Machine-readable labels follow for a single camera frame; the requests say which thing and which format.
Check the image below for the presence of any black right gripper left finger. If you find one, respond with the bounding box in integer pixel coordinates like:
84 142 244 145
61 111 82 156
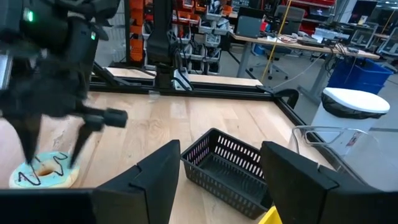
0 139 182 224

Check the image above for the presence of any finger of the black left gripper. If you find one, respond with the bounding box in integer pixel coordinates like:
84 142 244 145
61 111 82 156
8 113 42 165
68 123 96 169

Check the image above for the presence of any yellow hanging cable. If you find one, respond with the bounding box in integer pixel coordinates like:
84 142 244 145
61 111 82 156
260 0 294 84

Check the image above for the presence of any black table frame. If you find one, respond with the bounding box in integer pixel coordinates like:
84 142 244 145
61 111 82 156
90 0 301 110

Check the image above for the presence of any black plastic basket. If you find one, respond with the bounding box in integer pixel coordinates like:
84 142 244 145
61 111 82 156
180 127 274 220

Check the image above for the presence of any white trash can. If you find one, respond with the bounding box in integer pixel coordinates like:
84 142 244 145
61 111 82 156
310 86 391 133

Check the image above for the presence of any wooden top desk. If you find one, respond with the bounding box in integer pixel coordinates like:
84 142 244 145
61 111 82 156
229 32 381 103

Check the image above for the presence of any clear plastic bin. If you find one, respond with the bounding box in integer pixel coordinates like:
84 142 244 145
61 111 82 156
287 125 398 192

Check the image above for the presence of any blue plastic bin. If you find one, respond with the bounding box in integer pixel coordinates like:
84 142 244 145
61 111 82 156
327 57 394 95

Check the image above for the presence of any storage rack with bins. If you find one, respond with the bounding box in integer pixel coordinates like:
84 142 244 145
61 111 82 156
129 0 233 75

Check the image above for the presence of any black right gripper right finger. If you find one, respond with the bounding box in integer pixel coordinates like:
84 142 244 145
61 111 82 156
260 141 398 224

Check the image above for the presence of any grey laptop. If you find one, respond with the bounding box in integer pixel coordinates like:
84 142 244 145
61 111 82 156
235 7 264 39

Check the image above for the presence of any yellow plastic basket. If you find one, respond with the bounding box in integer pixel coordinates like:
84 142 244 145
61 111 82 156
257 205 283 224

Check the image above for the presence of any grey office chair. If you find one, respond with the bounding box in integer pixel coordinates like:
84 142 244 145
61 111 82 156
248 5 306 80

